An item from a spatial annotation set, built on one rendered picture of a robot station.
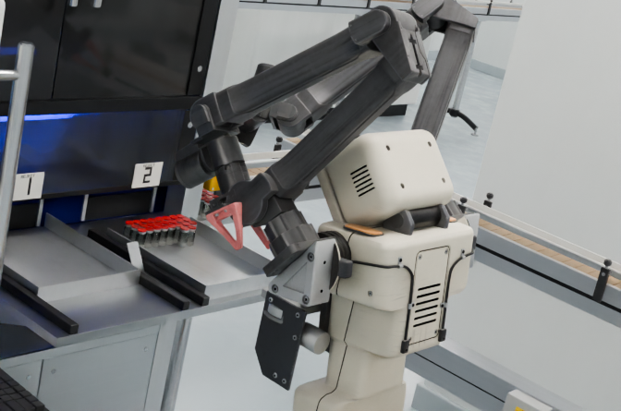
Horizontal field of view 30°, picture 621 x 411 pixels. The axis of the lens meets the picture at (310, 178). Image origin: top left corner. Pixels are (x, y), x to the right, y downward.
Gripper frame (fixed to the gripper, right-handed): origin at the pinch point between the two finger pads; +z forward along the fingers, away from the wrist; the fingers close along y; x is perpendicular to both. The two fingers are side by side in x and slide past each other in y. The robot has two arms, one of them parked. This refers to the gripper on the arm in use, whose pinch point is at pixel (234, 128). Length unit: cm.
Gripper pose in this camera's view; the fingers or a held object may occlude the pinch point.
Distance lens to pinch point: 257.5
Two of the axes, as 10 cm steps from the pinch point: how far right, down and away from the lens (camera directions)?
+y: 3.8, -8.8, 3.0
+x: -8.6, -4.5, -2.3
